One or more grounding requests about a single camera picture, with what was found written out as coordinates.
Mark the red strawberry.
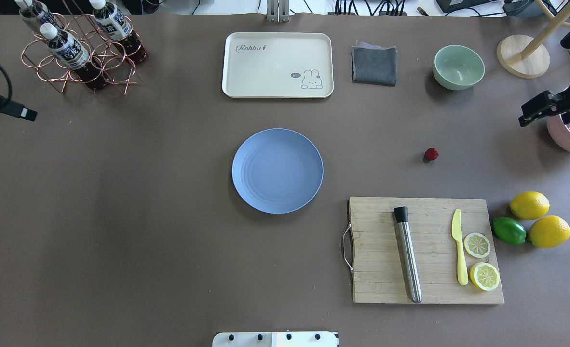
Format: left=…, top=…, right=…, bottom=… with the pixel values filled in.
left=423, top=147, right=439, bottom=162

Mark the wooden cutting board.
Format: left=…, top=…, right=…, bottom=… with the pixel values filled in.
left=348, top=196, right=504, bottom=305

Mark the yellow lemon near lime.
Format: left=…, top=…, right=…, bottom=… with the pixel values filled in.
left=509, top=191, right=550, bottom=220

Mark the thick lemon half slice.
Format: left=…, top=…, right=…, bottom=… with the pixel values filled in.
left=469, top=262, right=501, bottom=291

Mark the dark drink bottle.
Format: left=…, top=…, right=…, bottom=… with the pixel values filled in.
left=15, top=0, right=65, bottom=36
left=40, top=23, right=107, bottom=90
left=90, top=0, right=148, bottom=65

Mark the green lime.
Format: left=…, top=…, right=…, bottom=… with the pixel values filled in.
left=492, top=217, right=526, bottom=245

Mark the wooden cup stand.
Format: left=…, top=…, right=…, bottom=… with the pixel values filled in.
left=496, top=0, right=570, bottom=79

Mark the yellow plastic knife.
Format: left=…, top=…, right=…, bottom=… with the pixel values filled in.
left=451, top=208, right=469, bottom=286

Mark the steel muddler black tip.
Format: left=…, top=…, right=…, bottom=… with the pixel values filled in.
left=393, top=206, right=422, bottom=304

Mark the blue plate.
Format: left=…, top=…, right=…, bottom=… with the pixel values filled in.
left=231, top=128, right=324, bottom=214

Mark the dark drink bottle upper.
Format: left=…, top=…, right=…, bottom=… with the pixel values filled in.
left=90, top=0, right=148, bottom=65

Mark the copper wire bottle rack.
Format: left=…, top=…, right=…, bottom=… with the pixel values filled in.
left=16, top=0, right=148, bottom=94

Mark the dark drink bottle middle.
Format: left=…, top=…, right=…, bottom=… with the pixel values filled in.
left=40, top=23, right=107, bottom=90

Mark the thin lemon slice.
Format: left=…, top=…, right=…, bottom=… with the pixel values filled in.
left=463, top=232, right=491, bottom=259

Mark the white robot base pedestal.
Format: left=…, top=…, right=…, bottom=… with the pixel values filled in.
left=212, top=330, right=339, bottom=347

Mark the cream rabbit tray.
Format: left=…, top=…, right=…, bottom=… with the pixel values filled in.
left=221, top=32, right=334, bottom=98

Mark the aluminium frame post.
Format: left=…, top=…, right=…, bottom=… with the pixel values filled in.
left=266, top=0, right=290, bottom=23

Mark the grey folded cloth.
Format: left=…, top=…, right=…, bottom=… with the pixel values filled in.
left=351, top=42, right=399, bottom=86

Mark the yellow lemon outer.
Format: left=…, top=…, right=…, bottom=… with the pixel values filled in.
left=529, top=215, right=570, bottom=248

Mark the dark drink bottle outer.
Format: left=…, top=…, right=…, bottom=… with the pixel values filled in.
left=15, top=0, right=65, bottom=36

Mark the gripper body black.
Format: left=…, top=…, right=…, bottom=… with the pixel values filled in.
left=518, top=84, right=570, bottom=127
left=0, top=88, right=38, bottom=122

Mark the green bowl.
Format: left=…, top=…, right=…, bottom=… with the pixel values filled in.
left=433, top=45, right=486, bottom=91

